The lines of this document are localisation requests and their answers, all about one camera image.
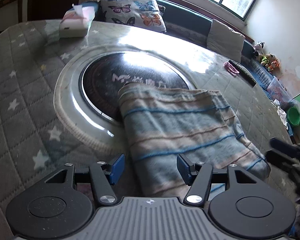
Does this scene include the orange plush toy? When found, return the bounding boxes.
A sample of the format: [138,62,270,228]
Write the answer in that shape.
[266,59,280,73]

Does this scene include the butterfly print pillow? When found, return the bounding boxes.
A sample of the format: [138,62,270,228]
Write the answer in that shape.
[100,0,167,33]

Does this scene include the small pink cloth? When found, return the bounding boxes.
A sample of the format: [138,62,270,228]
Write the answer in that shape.
[224,61,240,77]

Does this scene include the white tissue box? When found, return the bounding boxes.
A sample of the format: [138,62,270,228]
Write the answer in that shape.
[59,4,99,39]

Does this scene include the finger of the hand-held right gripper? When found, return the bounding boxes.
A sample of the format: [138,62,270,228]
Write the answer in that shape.
[270,137,300,154]
[265,149,300,172]

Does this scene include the wooden cabinet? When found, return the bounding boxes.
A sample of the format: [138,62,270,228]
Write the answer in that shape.
[0,0,24,40]

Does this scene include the dark wooden door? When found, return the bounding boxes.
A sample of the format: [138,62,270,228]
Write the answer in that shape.
[27,0,83,22]

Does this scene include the round black induction cooktop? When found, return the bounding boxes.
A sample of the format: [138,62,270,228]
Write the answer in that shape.
[54,45,198,155]

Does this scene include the clear plastic bin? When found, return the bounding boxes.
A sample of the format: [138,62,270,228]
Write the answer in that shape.
[266,76,293,103]

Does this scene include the green plastic basin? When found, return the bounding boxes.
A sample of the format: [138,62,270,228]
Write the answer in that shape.
[286,106,300,127]

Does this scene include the blue sofa cover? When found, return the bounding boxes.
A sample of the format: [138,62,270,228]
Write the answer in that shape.
[250,61,274,93]

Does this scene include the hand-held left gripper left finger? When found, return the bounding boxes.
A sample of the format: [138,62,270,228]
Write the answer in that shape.
[45,154,125,207]

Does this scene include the grey pillow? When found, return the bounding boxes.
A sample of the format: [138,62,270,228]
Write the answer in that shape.
[206,19,245,63]

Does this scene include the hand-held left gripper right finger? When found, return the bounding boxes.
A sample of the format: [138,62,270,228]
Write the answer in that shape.
[177,154,267,207]

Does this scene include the black and white plush toy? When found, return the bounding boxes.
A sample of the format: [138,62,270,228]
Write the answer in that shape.
[252,41,265,58]

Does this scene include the long black object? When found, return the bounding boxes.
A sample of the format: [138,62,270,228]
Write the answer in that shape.
[229,59,257,87]

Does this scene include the blue striped cloth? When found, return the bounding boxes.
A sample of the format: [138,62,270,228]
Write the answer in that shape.
[117,82,272,198]

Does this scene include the white crumpled clothes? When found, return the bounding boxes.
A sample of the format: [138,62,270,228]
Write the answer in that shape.
[272,99,289,130]

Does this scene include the teal sofa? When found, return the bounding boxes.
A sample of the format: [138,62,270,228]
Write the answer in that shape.
[100,0,273,90]

